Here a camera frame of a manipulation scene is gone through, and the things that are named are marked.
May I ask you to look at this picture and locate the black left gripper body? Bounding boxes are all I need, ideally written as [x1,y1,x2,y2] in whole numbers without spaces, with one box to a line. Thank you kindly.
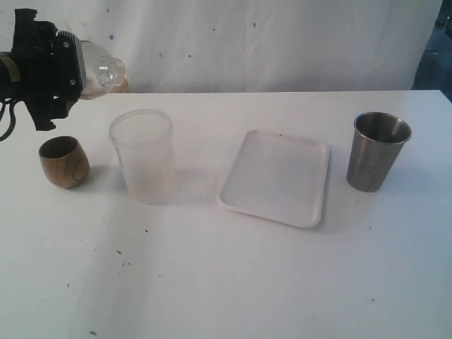
[11,8,76,131]

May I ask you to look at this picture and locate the clear shaker lid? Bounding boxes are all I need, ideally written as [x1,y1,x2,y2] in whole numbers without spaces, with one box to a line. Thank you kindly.
[81,40,127,100]

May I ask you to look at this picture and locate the brown wooden cup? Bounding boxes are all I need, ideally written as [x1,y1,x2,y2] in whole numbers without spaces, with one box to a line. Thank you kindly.
[38,136,90,189]

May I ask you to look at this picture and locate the stainless steel cup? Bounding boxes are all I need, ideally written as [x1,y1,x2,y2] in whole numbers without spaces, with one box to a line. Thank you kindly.
[346,112,412,192]

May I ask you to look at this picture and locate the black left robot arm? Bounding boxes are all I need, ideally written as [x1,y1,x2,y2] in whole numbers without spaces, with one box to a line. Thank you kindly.
[1,8,85,141]

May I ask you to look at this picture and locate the translucent plastic container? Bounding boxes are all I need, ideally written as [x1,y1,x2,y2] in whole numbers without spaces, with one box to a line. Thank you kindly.
[109,109,176,205]

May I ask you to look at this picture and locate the white backdrop cloth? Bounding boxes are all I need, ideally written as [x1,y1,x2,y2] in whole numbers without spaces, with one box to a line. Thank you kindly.
[1,1,441,93]

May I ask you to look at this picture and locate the white rectangular tray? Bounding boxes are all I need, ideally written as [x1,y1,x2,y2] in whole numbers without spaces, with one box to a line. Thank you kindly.
[217,130,330,229]

